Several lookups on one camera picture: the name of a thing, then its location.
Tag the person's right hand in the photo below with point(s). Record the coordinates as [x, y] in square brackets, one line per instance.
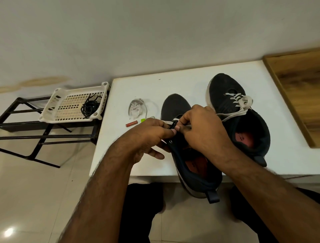
[207, 130]

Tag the person's left hand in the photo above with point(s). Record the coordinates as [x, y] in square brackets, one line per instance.
[142, 137]

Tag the grey shoelaces bundle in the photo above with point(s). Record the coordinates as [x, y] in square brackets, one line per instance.
[170, 122]

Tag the grey shoelace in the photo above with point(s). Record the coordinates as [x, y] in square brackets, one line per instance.
[239, 102]

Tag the dark sneaker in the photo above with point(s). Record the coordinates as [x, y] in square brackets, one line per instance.
[222, 87]
[197, 178]

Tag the black shoelace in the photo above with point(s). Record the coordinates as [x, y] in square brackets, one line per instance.
[89, 107]
[95, 99]

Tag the person's right forearm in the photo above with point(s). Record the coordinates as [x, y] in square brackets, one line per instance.
[270, 198]

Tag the person's left forearm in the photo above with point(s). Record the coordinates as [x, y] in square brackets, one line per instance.
[92, 203]

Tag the green marker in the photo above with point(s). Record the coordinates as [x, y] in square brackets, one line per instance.
[143, 120]

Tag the small red stick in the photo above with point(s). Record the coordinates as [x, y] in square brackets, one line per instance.
[131, 123]

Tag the crumpled white paper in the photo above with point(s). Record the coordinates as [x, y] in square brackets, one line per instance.
[135, 107]

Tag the white perforated plastic tray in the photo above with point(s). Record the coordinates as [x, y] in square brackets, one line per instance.
[62, 106]

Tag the wooden board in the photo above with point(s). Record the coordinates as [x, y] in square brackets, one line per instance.
[300, 87]

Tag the black metal rack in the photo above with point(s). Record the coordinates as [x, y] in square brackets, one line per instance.
[40, 132]

